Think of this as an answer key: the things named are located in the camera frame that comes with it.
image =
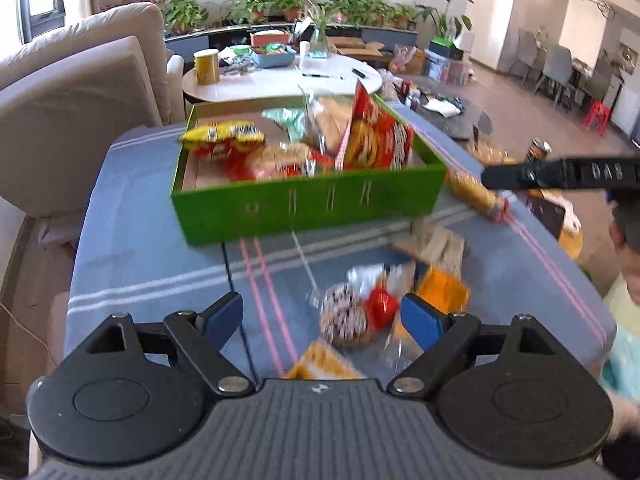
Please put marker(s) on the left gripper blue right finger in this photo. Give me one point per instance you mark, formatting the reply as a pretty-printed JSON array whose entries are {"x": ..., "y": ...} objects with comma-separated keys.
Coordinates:
[{"x": 445, "y": 340}]

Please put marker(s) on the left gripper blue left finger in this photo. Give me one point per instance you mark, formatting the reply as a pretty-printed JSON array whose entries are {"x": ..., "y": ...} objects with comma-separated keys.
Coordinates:
[{"x": 199, "y": 338}]

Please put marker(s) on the orange cracker pack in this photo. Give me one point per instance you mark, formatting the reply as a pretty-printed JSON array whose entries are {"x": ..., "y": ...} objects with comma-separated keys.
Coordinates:
[{"x": 440, "y": 292}]

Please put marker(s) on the small red white snack pack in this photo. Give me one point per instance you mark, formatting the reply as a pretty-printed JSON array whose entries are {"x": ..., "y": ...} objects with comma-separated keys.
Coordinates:
[{"x": 380, "y": 288}]

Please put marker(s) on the brown white snack packet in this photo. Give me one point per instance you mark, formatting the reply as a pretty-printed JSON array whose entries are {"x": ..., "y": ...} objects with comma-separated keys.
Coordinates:
[{"x": 433, "y": 245}]

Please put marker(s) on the small brown cookie pack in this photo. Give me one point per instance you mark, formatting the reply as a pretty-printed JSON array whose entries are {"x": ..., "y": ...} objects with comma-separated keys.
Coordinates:
[{"x": 343, "y": 320}]

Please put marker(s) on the yellow red snack bag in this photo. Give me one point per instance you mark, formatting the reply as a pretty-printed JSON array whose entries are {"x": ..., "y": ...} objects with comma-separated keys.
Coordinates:
[{"x": 221, "y": 140}]

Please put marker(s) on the red noodle snack bag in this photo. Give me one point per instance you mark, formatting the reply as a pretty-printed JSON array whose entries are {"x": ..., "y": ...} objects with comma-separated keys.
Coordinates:
[{"x": 375, "y": 138}]

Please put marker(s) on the clear bag of crackers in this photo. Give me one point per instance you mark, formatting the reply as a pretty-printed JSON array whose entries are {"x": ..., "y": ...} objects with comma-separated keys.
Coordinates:
[{"x": 325, "y": 120}]

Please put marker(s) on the red chip bag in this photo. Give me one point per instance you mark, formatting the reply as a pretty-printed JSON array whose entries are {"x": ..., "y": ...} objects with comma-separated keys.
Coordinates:
[{"x": 278, "y": 161}]

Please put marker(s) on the light green snack bag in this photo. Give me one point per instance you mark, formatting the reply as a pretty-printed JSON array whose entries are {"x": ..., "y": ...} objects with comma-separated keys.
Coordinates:
[{"x": 292, "y": 120}]

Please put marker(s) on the dark drink can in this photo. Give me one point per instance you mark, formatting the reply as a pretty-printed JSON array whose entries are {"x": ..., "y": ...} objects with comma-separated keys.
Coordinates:
[{"x": 538, "y": 150}]

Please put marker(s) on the grey dining chair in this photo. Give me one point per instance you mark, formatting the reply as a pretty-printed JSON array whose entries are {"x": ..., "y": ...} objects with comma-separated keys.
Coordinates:
[{"x": 558, "y": 68}]

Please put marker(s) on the blue striped tablecloth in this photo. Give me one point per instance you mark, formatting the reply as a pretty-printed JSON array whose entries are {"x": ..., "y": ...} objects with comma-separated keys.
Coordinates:
[{"x": 132, "y": 258}]

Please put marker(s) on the dark marble round table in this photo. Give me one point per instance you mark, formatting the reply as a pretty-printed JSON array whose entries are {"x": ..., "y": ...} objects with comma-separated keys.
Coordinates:
[{"x": 441, "y": 106}]

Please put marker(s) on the green cardboard box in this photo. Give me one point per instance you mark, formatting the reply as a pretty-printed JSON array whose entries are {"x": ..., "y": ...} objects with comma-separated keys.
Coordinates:
[{"x": 213, "y": 208}]

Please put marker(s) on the cardboard box on floor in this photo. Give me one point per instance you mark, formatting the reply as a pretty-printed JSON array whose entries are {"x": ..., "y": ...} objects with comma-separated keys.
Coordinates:
[{"x": 356, "y": 48}]

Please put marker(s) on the white round coffee table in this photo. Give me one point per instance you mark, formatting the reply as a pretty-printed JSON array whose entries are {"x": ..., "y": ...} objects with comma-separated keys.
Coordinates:
[{"x": 286, "y": 81}]

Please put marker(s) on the yellow canister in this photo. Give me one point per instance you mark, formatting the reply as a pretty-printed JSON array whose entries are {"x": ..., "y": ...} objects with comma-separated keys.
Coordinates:
[{"x": 206, "y": 66}]

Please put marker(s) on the beige sofa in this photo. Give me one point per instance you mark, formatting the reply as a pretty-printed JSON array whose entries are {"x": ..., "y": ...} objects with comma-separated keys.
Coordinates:
[{"x": 68, "y": 95}]

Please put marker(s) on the blue snack tray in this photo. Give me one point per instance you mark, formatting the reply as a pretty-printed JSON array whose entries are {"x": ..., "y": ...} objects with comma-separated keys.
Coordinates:
[{"x": 272, "y": 56}]

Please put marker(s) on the glass vase with plant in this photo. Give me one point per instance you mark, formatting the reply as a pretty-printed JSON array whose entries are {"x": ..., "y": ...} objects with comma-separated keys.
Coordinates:
[{"x": 317, "y": 16}]

